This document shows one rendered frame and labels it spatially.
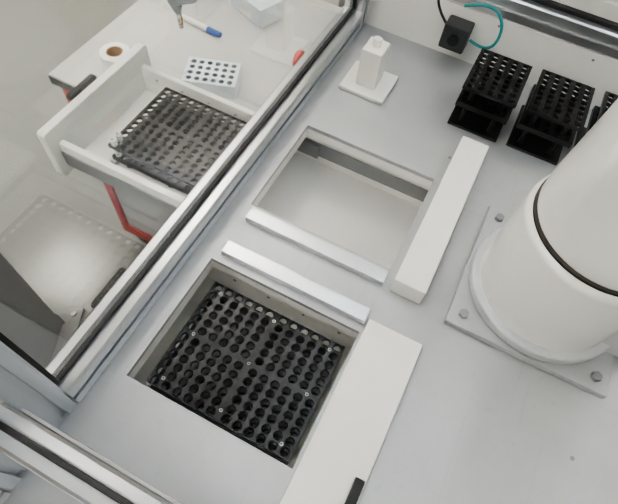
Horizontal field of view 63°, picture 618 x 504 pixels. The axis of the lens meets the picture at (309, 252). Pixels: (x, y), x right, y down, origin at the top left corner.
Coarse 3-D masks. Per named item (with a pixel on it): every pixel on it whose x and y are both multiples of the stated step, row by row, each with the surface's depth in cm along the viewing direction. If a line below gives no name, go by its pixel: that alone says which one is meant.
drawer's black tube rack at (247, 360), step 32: (224, 320) 77; (256, 320) 74; (288, 320) 75; (192, 352) 74; (224, 352) 71; (256, 352) 72; (288, 352) 72; (320, 352) 76; (160, 384) 68; (192, 384) 69; (224, 384) 72; (256, 384) 70; (288, 384) 70; (320, 384) 73; (224, 416) 69; (256, 416) 67; (288, 416) 70; (288, 448) 66
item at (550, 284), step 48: (576, 192) 51; (480, 240) 78; (528, 240) 59; (576, 240) 53; (480, 288) 71; (528, 288) 61; (576, 288) 56; (480, 336) 70; (528, 336) 67; (576, 336) 63; (576, 384) 68
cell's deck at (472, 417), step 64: (448, 64) 101; (320, 128) 89; (384, 128) 90; (448, 128) 92; (256, 192) 81; (512, 192) 85; (192, 256) 74; (448, 256) 77; (320, 320) 73; (384, 320) 71; (128, 384) 64; (448, 384) 67; (512, 384) 68; (128, 448) 60; (192, 448) 60; (384, 448) 62; (448, 448) 63; (512, 448) 63; (576, 448) 64
